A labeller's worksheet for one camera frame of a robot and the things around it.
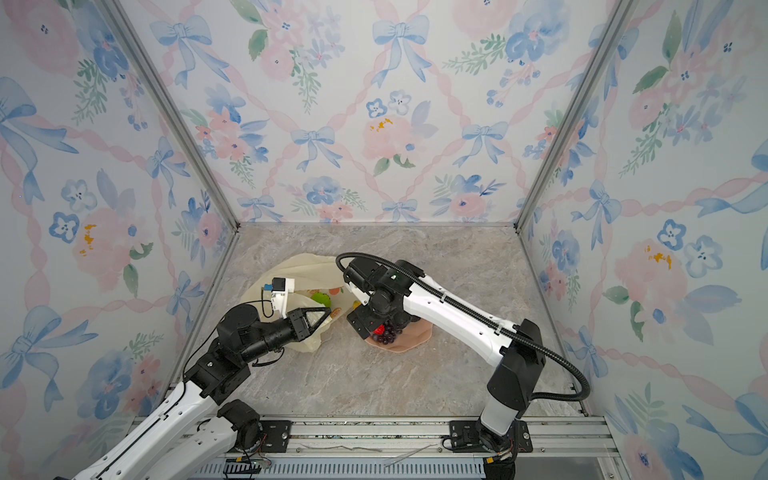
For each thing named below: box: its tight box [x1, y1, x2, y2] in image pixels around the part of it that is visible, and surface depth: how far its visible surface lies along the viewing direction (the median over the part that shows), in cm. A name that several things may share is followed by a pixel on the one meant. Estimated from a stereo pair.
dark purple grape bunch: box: [372, 323, 402, 345], surface depth 88 cm
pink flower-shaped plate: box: [364, 318, 433, 354], surface depth 88 cm
